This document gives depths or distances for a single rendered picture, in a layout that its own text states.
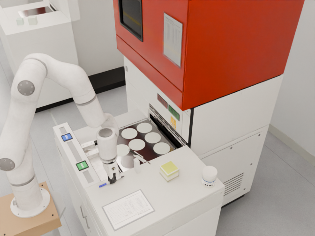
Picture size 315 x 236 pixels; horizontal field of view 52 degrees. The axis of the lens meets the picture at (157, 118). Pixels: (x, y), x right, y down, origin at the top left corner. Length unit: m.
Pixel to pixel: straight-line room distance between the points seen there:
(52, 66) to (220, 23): 0.76
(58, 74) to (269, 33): 1.10
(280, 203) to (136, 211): 1.66
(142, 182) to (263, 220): 1.40
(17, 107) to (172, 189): 0.82
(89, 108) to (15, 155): 0.37
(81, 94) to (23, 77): 0.22
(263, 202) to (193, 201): 1.39
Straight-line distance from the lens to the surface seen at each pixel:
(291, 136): 3.40
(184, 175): 1.70
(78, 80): 1.26
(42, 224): 1.69
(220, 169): 2.27
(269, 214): 2.86
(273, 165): 3.23
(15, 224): 1.73
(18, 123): 1.39
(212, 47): 1.57
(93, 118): 1.34
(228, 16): 1.56
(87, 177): 1.73
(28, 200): 1.69
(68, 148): 1.90
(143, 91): 2.16
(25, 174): 1.59
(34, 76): 1.23
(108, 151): 1.46
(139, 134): 2.01
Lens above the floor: 2.25
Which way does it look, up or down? 39 degrees down
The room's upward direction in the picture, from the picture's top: straight up
